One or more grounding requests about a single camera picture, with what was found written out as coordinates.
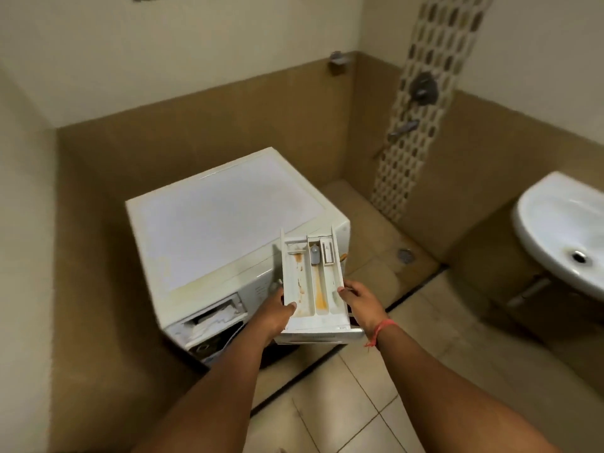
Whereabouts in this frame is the chrome shower mixer valve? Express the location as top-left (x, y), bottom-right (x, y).
top-left (408, 72), bottom-right (440, 108)

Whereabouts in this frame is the person's left forearm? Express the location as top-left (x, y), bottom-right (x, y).
top-left (134, 332), bottom-right (274, 453)

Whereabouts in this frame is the red thread wristband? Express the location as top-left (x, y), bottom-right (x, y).
top-left (364, 318), bottom-right (397, 350)

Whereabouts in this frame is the person's right hand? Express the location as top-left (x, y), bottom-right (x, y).
top-left (337, 280), bottom-right (391, 344)

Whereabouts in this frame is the white ceramic sink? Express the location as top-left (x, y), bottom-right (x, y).
top-left (512, 171), bottom-right (604, 303)

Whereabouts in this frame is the person's left hand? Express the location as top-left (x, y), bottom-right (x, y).
top-left (254, 286), bottom-right (298, 346)

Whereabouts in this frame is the white washing machine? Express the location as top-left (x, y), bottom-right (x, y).
top-left (125, 147), bottom-right (351, 369)

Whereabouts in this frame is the person's right forearm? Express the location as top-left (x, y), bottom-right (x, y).
top-left (372, 323), bottom-right (584, 453)

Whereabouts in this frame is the chrome wall hook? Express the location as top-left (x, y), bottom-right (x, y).
top-left (328, 50), bottom-right (351, 76)

